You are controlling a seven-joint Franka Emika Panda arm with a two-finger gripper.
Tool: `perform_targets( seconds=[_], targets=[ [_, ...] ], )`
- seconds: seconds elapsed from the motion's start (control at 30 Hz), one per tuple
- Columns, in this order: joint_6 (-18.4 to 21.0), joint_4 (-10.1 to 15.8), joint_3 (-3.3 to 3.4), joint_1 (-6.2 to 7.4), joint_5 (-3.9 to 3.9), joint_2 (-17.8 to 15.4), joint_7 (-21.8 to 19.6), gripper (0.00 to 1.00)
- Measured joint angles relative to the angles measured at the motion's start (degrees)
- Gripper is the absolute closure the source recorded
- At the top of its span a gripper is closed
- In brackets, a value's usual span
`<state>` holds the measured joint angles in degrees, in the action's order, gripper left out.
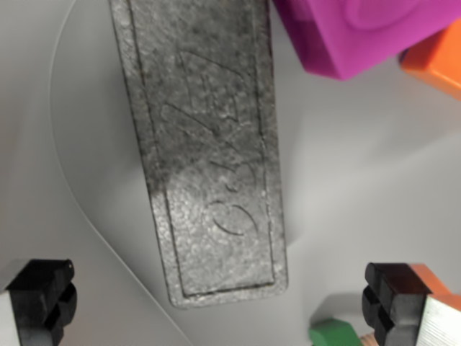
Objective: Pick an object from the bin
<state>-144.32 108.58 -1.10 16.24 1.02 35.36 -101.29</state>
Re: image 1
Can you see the silver embossed metal bar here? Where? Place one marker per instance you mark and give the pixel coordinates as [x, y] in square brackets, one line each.
[209, 144]

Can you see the green-headed wooden toy bolt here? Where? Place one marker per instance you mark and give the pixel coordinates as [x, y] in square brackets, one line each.
[333, 333]

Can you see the black-padded silver gripper right finger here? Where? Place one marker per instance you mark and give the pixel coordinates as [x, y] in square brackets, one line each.
[403, 302]

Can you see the purple cube block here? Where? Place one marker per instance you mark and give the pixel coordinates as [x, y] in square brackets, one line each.
[342, 32]

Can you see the grey plastic bin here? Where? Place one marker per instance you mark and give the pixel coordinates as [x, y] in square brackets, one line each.
[360, 180]

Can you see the black-padded silver gripper left finger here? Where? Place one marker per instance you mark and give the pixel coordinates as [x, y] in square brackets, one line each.
[36, 299]

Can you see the orange rectangular block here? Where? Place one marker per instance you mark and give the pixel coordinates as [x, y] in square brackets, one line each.
[439, 63]

